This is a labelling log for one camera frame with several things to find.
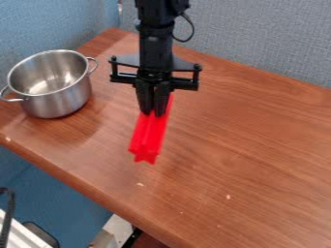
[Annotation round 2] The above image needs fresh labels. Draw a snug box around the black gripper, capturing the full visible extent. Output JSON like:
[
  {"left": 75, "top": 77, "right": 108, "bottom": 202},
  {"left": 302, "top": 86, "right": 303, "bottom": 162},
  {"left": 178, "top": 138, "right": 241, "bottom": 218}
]
[{"left": 108, "top": 28, "right": 202, "bottom": 117}]

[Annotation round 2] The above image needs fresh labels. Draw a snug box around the red star-shaped bar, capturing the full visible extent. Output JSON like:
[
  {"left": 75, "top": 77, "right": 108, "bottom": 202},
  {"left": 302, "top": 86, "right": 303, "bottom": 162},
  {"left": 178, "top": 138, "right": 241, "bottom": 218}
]
[{"left": 128, "top": 97, "right": 174, "bottom": 165}]

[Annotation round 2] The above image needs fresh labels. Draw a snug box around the stainless steel pot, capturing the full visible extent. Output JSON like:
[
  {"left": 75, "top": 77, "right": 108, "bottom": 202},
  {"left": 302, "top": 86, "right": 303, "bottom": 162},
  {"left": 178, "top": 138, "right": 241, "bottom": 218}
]
[{"left": 0, "top": 49, "right": 99, "bottom": 119}]

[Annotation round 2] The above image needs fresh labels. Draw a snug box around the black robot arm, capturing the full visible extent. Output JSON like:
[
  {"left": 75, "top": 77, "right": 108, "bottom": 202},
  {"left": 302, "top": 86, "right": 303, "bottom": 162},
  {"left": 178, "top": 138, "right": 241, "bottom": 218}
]
[{"left": 108, "top": 0, "right": 202, "bottom": 117}]

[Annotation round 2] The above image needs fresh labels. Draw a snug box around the white radiator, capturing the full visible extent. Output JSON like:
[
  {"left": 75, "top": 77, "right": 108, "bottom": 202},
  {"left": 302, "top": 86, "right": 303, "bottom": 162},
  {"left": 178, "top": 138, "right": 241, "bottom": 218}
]
[{"left": 6, "top": 219, "right": 52, "bottom": 248}]

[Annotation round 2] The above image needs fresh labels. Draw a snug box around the white table leg bracket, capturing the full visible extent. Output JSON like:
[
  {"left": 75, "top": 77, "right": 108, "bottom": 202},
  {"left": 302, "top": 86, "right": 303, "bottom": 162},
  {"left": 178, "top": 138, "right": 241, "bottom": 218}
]
[{"left": 88, "top": 214, "right": 138, "bottom": 248}]

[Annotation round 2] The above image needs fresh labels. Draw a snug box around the black cable loop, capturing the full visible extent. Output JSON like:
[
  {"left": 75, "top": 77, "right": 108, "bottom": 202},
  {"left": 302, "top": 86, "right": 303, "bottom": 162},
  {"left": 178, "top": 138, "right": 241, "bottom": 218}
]
[{"left": 0, "top": 187, "right": 18, "bottom": 248}]

